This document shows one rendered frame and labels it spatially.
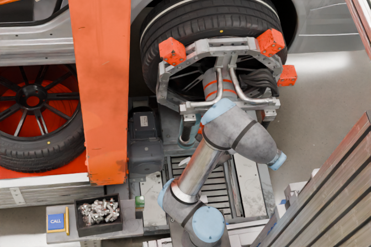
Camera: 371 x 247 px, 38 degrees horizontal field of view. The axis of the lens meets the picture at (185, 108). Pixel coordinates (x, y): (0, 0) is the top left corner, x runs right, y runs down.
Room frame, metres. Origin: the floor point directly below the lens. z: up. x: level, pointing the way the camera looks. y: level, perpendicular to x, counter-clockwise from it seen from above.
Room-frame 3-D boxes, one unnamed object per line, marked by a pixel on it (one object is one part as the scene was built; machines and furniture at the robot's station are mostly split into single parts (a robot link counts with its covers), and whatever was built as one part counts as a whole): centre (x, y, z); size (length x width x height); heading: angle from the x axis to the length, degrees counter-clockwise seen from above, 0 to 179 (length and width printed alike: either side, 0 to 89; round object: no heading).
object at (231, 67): (1.28, -0.25, 1.03); 0.19 x 0.18 x 0.11; 18
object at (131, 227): (0.75, 0.30, 0.44); 0.43 x 0.17 x 0.03; 108
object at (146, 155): (1.31, 0.19, 0.26); 0.42 x 0.18 x 0.35; 18
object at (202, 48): (1.37, -0.12, 0.85); 0.54 x 0.07 x 0.54; 108
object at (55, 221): (0.70, 0.46, 0.47); 0.07 x 0.07 x 0.02; 18
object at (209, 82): (1.30, -0.14, 0.85); 0.21 x 0.14 x 0.14; 18
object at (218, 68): (1.22, -0.06, 1.03); 0.19 x 0.18 x 0.11; 18
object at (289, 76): (1.47, -0.41, 0.85); 0.09 x 0.08 x 0.07; 108
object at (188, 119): (1.12, -0.02, 0.93); 0.09 x 0.05 x 0.05; 18
